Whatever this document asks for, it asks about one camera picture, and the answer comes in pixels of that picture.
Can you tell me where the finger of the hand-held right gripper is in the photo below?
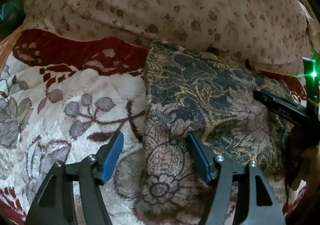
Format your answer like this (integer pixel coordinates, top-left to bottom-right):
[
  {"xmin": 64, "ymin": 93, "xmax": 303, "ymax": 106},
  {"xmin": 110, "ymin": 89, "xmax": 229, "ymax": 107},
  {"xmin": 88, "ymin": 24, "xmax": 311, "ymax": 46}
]
[{"xmin": 253, "ymin": 90, "xmax": 308, "ymax": 126}]

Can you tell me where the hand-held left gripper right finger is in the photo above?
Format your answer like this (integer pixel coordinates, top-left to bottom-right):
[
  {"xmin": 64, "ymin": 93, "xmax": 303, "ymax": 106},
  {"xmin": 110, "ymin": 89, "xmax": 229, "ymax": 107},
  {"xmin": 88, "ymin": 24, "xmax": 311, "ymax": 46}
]
[{"xmin": 186, "ymin": 132, "xmax": 287, "ymax": 225}]

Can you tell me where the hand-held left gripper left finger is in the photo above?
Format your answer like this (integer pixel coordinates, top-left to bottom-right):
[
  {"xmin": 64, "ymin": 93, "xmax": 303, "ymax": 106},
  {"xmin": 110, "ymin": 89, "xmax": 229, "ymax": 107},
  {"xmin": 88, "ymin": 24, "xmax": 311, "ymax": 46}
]
[{"xmin": 25, "ymin": 131, "xmax": 125, "ymax": 225}]

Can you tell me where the dark floral garment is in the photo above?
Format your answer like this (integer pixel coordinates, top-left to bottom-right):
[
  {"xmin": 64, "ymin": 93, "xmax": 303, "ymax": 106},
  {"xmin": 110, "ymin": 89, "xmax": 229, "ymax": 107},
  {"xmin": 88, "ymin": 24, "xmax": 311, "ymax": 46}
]
[{"xmin": 135, "ymin": 40, "xmax": 300, "ymax": 223}]

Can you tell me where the white red floral blanket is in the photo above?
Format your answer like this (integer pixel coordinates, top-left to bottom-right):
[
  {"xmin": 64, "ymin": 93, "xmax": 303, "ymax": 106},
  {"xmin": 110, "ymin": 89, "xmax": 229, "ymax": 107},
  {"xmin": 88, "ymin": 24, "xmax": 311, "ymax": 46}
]
[{"xmin": 0, "ymin": 26, "xmax": 320, "ymax": 225}]

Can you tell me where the beige spotted pillow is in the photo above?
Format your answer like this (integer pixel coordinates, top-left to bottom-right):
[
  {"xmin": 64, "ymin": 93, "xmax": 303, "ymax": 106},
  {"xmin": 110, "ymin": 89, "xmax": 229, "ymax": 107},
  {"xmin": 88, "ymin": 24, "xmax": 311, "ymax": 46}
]
[{"xmin": 22, "ymin": 0, "xmax": 314, "ymax": 77}]

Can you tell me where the teal bag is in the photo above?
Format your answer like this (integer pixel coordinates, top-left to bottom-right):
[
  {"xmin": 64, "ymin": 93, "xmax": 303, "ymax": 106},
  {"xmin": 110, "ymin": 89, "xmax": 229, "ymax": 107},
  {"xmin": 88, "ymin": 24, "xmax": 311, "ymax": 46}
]
[{"xmin": 0, "ymin": 0, "xmax": 26, "ymax": 39}]

